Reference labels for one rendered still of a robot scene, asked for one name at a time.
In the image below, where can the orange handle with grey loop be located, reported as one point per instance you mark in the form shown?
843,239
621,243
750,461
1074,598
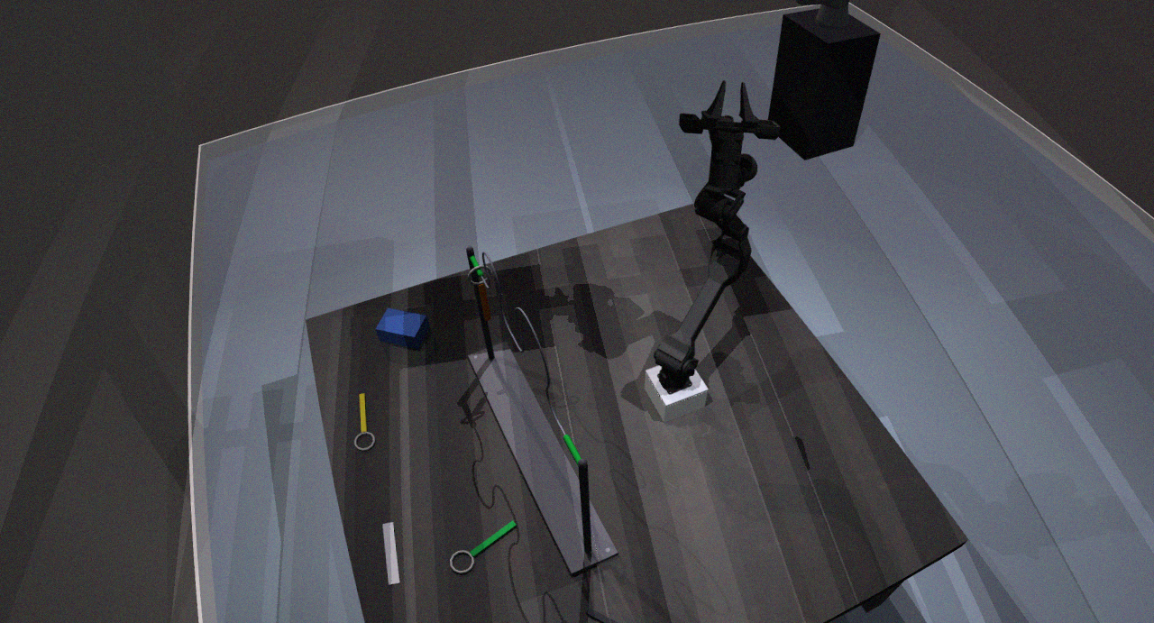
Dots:
483,292

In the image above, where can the blue cube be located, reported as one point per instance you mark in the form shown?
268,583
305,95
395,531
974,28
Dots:
402,328

